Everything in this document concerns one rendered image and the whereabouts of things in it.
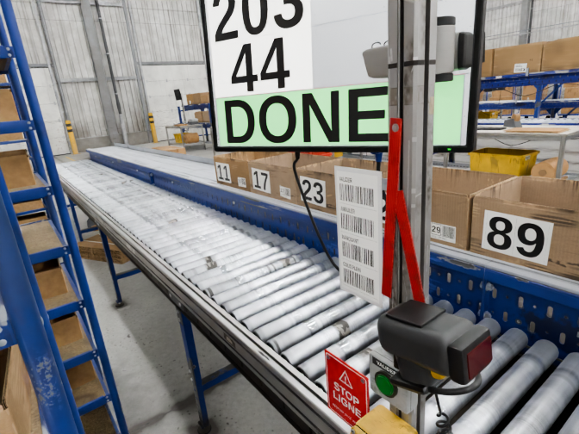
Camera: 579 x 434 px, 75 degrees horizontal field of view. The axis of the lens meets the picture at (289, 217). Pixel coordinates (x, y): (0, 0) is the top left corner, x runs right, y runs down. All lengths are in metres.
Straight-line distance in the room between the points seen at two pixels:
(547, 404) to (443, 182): 0.84
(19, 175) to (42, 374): 1.03
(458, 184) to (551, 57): 4.46
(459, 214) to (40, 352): 1.00
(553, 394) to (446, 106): 0.62
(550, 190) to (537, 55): 4.61
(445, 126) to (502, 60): 5.50
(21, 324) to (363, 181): 0.43
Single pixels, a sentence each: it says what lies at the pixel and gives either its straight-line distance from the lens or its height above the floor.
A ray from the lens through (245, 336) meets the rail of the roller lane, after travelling 1.08.
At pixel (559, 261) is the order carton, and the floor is 0.92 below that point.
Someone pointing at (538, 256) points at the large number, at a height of 0.92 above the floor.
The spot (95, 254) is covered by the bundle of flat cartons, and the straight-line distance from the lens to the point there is 4.10.
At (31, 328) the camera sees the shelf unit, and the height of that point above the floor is 1.13.
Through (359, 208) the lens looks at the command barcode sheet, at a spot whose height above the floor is 1.19.
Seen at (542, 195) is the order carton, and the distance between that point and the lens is 1.38.
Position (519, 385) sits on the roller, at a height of 0.74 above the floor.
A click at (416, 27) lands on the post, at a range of 0.46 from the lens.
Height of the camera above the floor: 1.34
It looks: 18 degrees down
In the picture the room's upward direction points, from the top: 5 degrees counter-clockwise
